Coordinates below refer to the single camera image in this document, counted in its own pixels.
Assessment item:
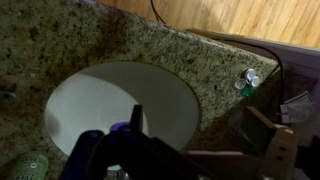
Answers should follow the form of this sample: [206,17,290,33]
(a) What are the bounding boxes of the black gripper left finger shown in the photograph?
[59,104,188,180]

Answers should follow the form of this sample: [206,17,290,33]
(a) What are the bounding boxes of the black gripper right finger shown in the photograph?
[240,105,299,180]

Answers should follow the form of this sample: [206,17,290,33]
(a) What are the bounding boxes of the dark glass side shelf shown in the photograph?
[229,61,320,151]

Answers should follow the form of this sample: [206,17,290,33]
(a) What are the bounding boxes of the white oval sink basin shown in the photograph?
[44,60,201,172]

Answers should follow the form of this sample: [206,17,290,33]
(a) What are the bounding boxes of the small green cap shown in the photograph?
[240,85,256,98]

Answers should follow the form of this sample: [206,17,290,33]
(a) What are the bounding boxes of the white contact lens case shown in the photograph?
[234,68,262,91]

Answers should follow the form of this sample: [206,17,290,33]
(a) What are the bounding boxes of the green soap pump bottle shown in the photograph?
[8,150,50,180]

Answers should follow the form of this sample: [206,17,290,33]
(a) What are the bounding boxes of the black power cable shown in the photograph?
[149,0,285,111]

